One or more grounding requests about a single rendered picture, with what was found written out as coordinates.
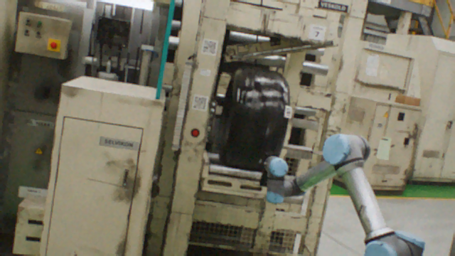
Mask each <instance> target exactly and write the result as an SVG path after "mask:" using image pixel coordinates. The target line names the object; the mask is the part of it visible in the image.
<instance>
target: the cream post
mask: <svg viewBox="0 0 455 256"><path fill-rule="evenodd" d="M229 4H230V0H203V8H202V13H201V18H200V22H199V27H198V35H197V41H196V49H195V54H196V56H195V58H194V59H193V62H194V65H193V67H192V72H191V81H190V85H189V90H188V99H187V107H186V113H185V117H184V122H183V126H182V131H181V139H180V150H178V158H177V163H176V171H175V176H174V181H173V189H172V194H171V202H170V207H169V212H168V221H167V225H166V231H165V235H164V243H163V248H162V253H161V256H186V255H187V251H188V241H189V239H190V234H191V226H192V221H193V214H194V208H195V204H196V196H197V191H198V183H199V178H200V171H201V166H202V162H203V155H204V152H205V143H206V139H207V135H208V126H209V121H210V113H211V109H212V104H213V95H214V91H215V83H216V78H218V70H219V65H220V57H221V53H222V48H223V39H224V35H225V27H226V22H227V17H228V9H229ZM203 39H209V40H213V41H218V43H217V48H216V53H215V55H208V54H204V53H202V48H203ZM201 69H205V70H210V76H209V75H200V72H201ZM194 95H203V96H204V97H208V105H207V110H206V111H205V110H196V109H192V106H193V98H194ZM194 130H196V131H197V132H198V135H196V136H193V134H192V133H193V131H194Z"/></svg>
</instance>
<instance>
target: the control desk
mask: <svg viewBox="0 0 455 256"><path fill-rule="evenodd" d="M156 90H157V88H156V89H154V88H153V87H144V86H140V85H130V84H126V83H121V82H112V81H108V80H104V79H99V78H91V77H85V76H82V77H80V78H77V79H74V80H71V82H67V83H65V84H63V85H61V88H60V99H59V104H58V116H57V121H56V127H55V138H54V143H53V155H52V160H51V166H50V171H49V177H48V188H47V194H46V200H45V210H44V217H43V228H42V234H41V245H40V250H39V256H141V253H142V248H143V243H144V234H145V230H146V220H147V215H148V210H149V206H150V200H151V187H152V181H153V176H154V168H155V163H156V154H157V149H158V143H159V135H160V130H161V121H162V116H163V110H164V102H165V90H164V89H161V98H160V100H156Z"/></svg>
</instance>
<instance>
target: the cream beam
mask: <svg viewBox="0 0 455 256"><path fill-rule="evenodd" d="M330 23H331V20H327V19H323V18H315V17H311V16H304V15H303V14H296V13H292V12H288V11H280V10H276V9H269V8H264V7H260V6H253V5H248V4H241V3H237V2H232V1H230V4H229V9H228V13H227V22H226V27H227V28H233V30H235V31H238V32H243V33H250V34H255V35H259V36H266V37H270V36H273V37H277V38H281V39H286V40H290V41H297V42H302V43H310V44H314V45H326V43H327V39H328V32H329V27H330ZM311 24H314V25H318V26H326V32H325V36H324V41H321V40H316V39H312V38H309V33H310V28H311Z"/></svg>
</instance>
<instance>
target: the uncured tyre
mask: <svg viewBox="0 0 455 256"><path fill-rule="evenodd" d="M286 105H287V106H290V88H289V83H288V82H287V79H286V78H284V76H283V75H282V74H281V73H279V72H277V71H275V70H266V69H262V68H254V67H249V66H244V67H240V68H238V69H237V70H236V71H233V72H232V75H231V76H230V80H229V83H228V86H227V90H226V93H225V99H224V103H223V109H222V114H221V119H220V131H219V157H220V160H221V161H222V162H223V164H224V165H225V166H232V167H237V168H243V169H253V170H258V171H263V169H261V168H260V167H258V166H257V164H258V163H259V161H260V157H261V151H267V152H272V153H278V158H279V156H280V154H281V152H282V148H283V144H284V140H285V139H286V136H287V130H288V124H289V118H287V117H284V111H285V110H286ZM262 153H263V152H262ZM241 154H244V155H241ZM245 155H249V156H245Z"/></svg>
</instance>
